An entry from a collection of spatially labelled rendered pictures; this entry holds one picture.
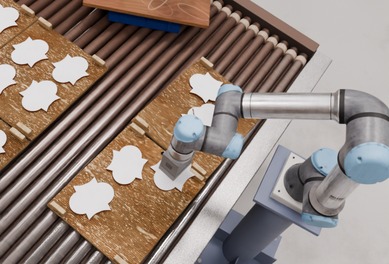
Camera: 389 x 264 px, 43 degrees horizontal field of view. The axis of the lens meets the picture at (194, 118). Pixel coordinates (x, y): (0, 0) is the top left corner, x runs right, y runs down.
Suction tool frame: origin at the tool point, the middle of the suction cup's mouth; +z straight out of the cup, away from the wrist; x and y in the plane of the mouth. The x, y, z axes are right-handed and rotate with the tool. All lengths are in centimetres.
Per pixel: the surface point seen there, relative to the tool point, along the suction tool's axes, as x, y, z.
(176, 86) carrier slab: -25.6, -33.1, 11.6
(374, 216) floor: 82, -111, 105
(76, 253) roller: -5.0, 36.4, 13.1
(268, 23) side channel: -20, -89, 10
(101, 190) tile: -14.2, 17.3, 10.3
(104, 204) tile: -9.8, 20.1, 10.3
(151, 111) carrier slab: -24.2, -17.8, 11.5
